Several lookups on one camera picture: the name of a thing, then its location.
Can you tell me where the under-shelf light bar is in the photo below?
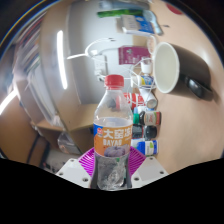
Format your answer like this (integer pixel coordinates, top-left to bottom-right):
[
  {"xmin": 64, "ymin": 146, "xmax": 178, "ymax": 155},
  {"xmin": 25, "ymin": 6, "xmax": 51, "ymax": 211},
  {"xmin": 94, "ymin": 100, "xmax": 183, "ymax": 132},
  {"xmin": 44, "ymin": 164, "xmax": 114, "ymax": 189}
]
[{"xmin": 55, "ymin": 29, "xmax": 69, "ymax": 91}]

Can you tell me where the white wall power outlet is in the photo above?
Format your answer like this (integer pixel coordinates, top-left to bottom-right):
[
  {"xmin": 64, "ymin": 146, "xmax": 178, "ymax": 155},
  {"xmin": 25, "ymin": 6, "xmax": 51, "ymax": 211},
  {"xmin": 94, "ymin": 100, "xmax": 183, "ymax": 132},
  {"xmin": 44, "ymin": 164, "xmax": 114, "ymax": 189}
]
[{"xmin": 94, "ymin": 58, "xmax": 104, "ymax": 83}]

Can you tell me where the tall green bottle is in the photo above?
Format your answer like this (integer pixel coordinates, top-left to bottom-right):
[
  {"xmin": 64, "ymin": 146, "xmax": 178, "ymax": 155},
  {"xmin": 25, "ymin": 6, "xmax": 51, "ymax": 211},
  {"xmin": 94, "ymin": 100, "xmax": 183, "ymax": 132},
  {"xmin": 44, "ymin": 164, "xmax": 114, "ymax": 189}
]
[{"xmin": 97, "ymin": 9, "xmax": 144, "ymax": 18}]

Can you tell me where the magenta carton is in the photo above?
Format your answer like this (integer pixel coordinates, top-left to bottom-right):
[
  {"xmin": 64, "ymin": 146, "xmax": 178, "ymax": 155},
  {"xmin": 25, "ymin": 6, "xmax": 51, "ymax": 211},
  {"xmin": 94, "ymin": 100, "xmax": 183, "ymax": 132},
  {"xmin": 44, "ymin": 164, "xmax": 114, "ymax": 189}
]
[{"xmin": 118, "ymin": 45, "xmax": 151, "ymax": 66}]

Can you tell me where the white cable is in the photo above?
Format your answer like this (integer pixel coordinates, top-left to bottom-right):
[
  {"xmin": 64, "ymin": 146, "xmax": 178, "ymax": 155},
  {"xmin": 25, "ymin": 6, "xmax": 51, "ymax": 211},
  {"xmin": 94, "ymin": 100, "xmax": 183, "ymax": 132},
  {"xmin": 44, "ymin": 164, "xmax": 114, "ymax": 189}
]
[{"xmin": 66, "ymin": 37, "xmax": 158, "ymax": 89}]

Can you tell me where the ceiling tube light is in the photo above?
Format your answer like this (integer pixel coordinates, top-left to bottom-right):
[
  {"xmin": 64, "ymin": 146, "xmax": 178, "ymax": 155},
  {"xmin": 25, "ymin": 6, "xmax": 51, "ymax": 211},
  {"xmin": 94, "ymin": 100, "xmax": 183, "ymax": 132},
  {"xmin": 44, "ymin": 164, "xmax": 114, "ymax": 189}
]
[{"xmin": 0, "ymin": 88, "xmax": 18, "ymax": 116}]

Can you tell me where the white and blue box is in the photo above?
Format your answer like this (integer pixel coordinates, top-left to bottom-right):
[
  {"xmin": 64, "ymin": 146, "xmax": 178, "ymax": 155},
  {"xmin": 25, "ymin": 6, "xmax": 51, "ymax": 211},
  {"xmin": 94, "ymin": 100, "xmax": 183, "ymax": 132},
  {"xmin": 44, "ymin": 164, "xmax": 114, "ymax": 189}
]
[{"xmin": 116, "ymin": 13, "xmax": 156, "ymax": 35}]

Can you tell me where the grey shaker bottle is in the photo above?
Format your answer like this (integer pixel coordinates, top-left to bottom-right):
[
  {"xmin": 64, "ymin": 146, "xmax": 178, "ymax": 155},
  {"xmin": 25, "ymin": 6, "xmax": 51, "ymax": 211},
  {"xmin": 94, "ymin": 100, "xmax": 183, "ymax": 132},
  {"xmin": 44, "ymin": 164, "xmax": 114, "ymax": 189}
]
[{"xmin": 99, "ymin": 0, "xmax": 151, "ymax": 10}]

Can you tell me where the blue-lidded white box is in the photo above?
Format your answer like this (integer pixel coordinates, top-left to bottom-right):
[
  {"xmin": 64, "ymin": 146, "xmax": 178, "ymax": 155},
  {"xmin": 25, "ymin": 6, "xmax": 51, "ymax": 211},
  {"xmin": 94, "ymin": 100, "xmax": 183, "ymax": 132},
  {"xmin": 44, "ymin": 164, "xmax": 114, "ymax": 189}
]
[{"xmin": 131, "ymin": 139, "xmax": 159, "ymax": 157}]

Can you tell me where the black mug, white inside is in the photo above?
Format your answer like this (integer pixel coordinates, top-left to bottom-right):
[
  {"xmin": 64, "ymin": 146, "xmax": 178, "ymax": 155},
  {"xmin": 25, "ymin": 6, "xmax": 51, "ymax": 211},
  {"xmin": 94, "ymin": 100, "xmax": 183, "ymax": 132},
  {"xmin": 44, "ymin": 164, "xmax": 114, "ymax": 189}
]
[{"xmin": 152, "ymin": 41, "xmax": 214, "ymax": 99}]

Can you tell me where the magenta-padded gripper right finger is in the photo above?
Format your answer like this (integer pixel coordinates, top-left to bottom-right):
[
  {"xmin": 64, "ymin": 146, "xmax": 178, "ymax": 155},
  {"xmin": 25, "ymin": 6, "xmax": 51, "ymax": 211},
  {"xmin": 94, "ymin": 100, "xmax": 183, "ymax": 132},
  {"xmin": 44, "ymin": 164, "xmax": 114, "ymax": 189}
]
[{"xmin": 126, "ymin": 146, "xmax": 169, "ymax": 189}]

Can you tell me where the blue hairbrush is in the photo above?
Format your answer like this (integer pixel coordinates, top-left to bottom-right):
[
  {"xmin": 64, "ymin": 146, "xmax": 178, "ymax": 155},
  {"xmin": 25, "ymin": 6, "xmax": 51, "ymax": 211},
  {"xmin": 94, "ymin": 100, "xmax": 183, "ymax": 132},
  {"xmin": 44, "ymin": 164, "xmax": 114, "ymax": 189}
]
[{"xmin": 143, "ymin": 9, "xmax": 164, "ymax": 36}]

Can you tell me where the clear bottle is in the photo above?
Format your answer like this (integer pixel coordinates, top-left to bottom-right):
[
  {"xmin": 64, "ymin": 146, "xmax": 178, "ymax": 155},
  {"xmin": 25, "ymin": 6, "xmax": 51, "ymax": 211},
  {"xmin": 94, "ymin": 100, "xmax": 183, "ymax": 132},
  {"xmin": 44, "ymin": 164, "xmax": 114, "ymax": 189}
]
[{"xmin": 92, "ymin": 74, "xmax": 134, "ymax": 191}]

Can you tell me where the dark brown supplement bottle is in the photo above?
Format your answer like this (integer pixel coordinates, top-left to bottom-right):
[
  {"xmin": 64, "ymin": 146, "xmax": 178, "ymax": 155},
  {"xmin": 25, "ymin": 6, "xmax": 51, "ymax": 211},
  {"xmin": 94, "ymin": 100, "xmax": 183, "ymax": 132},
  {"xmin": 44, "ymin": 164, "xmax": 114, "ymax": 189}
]
[{"xmin": 138, "ymin": 110, "xmax": 163, "ymax": 127}]

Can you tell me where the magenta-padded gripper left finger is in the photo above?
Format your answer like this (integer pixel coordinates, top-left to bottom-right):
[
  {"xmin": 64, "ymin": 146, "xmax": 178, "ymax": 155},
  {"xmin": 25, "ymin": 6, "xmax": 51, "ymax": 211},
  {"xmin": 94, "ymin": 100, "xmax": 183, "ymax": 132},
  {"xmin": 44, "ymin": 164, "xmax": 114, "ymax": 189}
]
[{"xmin": 55, "ymin": 146, "xmax": 99, "ymax": 190}]

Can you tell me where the white bottle, blue label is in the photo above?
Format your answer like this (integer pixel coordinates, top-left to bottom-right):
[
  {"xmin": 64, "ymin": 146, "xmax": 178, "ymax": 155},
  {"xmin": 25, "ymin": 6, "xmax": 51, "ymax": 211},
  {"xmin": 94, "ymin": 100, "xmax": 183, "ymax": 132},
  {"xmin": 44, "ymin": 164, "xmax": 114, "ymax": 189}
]
[{"xmin": 131, "ymin": 73, "xmax": 155, "ymax": 88}]

